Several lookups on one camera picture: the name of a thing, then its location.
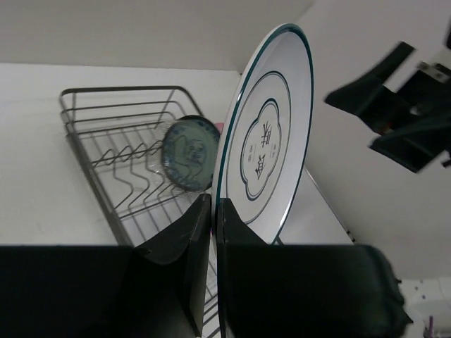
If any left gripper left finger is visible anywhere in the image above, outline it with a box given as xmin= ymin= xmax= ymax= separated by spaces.
xmin=1 ymin=194 xmax=211 ymax=337

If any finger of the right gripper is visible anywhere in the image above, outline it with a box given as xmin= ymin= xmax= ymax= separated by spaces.
xmin=369 ymin=115 xmax=450 ymax=173
xmin=324 ymin=42 xmax=414 ymax=134

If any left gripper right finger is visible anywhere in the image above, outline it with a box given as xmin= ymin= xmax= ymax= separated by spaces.
xmin=216 ymin=199 xmax=412 ymax=337

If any white plate green rim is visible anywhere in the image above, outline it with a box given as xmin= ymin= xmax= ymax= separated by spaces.
xmin=211 ymin=23 xmax=314 ymax=244

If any blue floral patterned plate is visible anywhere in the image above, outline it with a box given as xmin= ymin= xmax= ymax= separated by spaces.
xmin=161 ymin=115 xmax=221 ymax=192

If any clear glass plate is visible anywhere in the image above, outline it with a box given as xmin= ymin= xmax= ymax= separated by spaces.
xmin=145 ymin=120 xmax=183 ymax=199

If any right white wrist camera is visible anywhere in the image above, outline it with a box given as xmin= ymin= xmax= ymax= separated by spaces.
xmin=416 ymin=24 xmax=450 ymax=85

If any dark wire dish rack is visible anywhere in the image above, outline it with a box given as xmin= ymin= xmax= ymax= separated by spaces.
xmin=59 ymin=86 xmax=223 ymax=337

